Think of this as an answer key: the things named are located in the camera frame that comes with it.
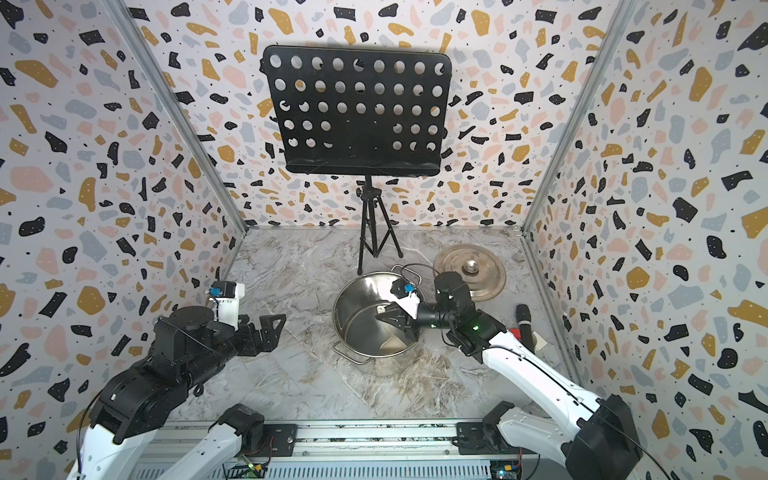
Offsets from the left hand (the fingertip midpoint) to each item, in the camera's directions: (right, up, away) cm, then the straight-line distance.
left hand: (271, 316), depth 64 cm
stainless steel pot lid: (+56, +8, +42) cm, 70 cm away
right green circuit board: (+53, -38, +7) cm, 66 cm away
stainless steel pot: (+15, -12, +31) cm, 36 cm away
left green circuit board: (-9, -39, +7) cm, 41 cm away
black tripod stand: (+20, +23, +38) cm, 49 cm away
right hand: (+23, -1, +5) cm, 24 cm away
